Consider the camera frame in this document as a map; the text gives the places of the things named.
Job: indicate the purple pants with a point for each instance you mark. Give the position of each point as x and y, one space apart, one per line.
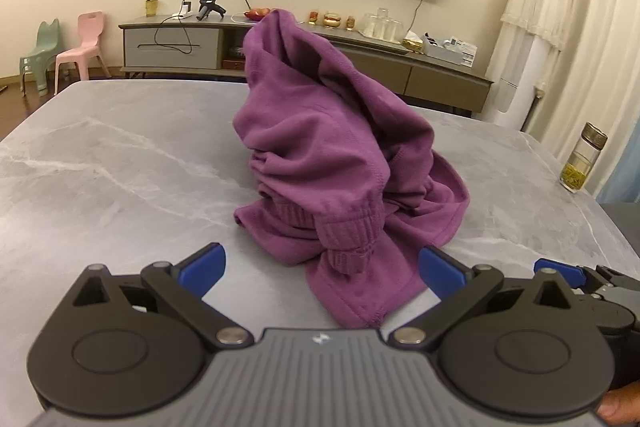
325 132

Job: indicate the white storage tray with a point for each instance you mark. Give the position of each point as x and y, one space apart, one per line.
450 52

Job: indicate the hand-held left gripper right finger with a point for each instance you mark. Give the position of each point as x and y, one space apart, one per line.
442 274

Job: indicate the set of glass cups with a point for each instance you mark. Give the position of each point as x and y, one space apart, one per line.
382 26

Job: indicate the tissue box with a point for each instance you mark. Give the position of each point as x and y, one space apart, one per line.
412 43

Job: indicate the small amber jar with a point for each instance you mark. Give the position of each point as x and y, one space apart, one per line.
350 23
314 18

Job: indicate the green plastic child chair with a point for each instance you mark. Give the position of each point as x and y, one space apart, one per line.
42 52

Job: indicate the person's right hand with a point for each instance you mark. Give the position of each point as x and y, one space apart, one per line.
622 407

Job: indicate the glass tea bottle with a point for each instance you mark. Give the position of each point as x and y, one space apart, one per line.
582 157

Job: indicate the red fruit plate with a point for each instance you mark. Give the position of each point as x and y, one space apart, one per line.
257 14

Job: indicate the golden ornament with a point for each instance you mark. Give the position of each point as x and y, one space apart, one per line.
331 20

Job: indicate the pink plastic child chair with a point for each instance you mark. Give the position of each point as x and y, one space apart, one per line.
87 34

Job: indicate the yellow cup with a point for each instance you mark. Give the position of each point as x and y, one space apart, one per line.
151 7

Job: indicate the white power adapter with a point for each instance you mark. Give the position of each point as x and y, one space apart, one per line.
184 11

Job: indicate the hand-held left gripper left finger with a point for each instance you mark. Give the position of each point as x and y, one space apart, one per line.
205 269

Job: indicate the cream curtain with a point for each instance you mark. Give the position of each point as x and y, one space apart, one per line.
610 32

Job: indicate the black hand-held device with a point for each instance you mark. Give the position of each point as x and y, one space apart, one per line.
207 4

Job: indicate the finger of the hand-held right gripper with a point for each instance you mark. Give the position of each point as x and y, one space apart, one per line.
562 268

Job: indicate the long grey television cabinet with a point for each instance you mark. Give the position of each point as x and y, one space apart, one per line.
170 47

